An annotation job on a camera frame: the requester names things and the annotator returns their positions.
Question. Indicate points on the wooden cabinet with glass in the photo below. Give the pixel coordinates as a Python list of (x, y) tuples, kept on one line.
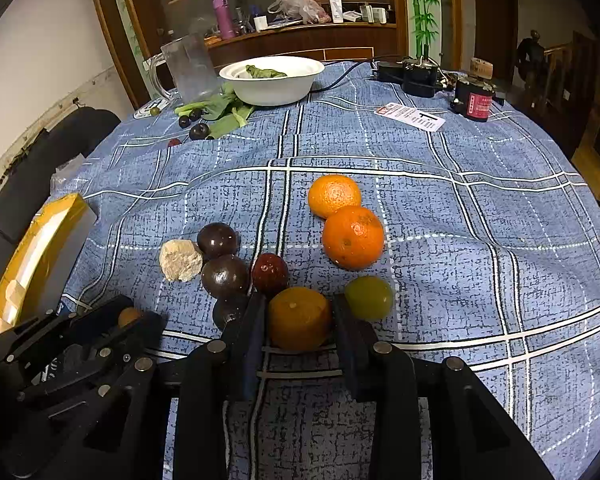
[(305, 40)]

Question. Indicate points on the red and black cylinder device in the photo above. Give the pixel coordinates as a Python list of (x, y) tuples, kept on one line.
[(475, 100)]

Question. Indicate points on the bamboo painted panel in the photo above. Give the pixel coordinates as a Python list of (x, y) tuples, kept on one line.
[(422, 10)]

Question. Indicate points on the crumpled clear plastic bag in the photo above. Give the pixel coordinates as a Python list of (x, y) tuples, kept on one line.
[(67, 172)]

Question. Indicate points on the round green fruit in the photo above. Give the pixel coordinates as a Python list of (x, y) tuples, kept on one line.
[(369, 298)]

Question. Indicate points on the white bowl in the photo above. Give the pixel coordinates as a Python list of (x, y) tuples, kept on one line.
[(275, 87)]

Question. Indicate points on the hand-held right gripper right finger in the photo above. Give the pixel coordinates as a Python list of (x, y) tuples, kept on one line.
[(350, 355)]

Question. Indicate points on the black chair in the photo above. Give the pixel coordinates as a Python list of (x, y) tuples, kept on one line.
[(55, 140)]

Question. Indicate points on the large bright orange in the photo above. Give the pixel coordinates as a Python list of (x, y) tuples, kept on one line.
[(353, 238)]

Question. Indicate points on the yellow cardboard box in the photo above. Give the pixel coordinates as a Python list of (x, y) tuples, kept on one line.
[(55, 230)]

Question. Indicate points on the small bright orange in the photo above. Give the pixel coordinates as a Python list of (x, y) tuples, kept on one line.
[(332, 194)]

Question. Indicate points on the beige crumbly chunk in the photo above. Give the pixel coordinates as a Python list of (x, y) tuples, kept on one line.
[(180, 260)]

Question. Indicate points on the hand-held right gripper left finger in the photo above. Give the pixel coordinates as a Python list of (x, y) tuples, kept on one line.
[(250, 350)]

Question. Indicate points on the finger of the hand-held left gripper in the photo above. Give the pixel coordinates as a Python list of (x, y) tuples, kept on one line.
[(55, 325), (140, 335)]

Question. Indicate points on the clear glass mug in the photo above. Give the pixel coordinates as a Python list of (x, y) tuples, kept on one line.
[(190, 70)]

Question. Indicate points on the black power device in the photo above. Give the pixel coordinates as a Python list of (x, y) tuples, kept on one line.
[(417, 77)]

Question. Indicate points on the small brownish orange fruit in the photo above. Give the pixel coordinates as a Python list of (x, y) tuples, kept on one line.
[(129, 317)]

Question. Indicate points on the brown wooden door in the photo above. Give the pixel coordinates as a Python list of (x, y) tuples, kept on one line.
[(496, 30)]

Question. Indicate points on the brown tape roll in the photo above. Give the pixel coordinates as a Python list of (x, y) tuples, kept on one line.
[(481, 68)]

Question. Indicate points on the white and red card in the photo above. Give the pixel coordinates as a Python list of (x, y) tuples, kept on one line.
[(410, 116)]

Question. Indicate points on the purple bottle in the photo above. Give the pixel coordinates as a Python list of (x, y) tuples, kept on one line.
[(224, 17)]

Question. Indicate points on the tall white carton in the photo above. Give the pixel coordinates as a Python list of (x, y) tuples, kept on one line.
[(335, 6)]

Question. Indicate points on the dull orange tangerine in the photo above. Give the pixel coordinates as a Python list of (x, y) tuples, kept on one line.
[(299, 319)]

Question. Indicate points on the leafy greens in bowl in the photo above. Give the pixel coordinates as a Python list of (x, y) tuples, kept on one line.
[(262, 72)]

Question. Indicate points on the small dark plum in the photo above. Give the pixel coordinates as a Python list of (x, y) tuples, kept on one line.
[(199, 131), (184, 121), (196, 115)]

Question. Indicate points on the translucent plastic bag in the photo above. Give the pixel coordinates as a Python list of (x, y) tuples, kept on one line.
[(297, 9)]

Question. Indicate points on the loose leafy greens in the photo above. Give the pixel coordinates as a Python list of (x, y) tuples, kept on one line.
[(225, 117)]

